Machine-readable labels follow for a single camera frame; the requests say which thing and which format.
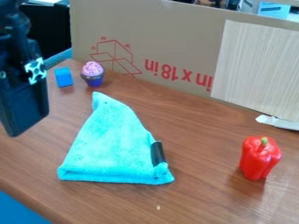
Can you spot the blue block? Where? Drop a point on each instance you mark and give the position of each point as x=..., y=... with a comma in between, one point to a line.
x=63, y=77

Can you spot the white box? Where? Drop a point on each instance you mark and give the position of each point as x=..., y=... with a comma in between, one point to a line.
x=273, y=9

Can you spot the cardboard box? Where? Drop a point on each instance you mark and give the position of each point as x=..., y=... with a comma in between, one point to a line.
x=167, y=38

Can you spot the white cardboard scrap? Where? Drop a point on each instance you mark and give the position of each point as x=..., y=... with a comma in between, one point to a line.
x=278, y=122

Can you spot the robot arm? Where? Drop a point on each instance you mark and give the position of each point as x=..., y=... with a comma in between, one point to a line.
x=11, y=14

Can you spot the pink and blue toy cupcake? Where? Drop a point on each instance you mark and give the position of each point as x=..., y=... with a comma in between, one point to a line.
x=92, y=74

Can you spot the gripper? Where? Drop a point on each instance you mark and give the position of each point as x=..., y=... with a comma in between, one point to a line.
x=13, y=49

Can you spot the turquoise cloth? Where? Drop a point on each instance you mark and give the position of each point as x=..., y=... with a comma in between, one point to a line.
x=113, y=143

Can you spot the red toy pepper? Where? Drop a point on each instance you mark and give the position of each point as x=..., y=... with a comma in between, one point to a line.
x=259, y=160

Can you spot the light wood grain board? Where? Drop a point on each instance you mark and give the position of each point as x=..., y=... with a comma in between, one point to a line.
x=261, y=70

